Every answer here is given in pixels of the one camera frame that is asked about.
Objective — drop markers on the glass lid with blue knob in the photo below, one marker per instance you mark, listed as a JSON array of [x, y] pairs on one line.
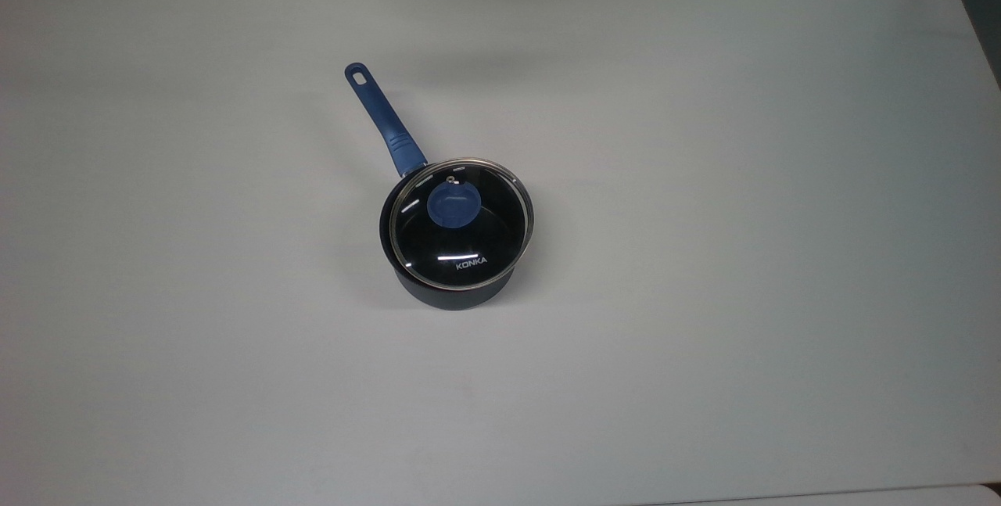
[[450, 205]]

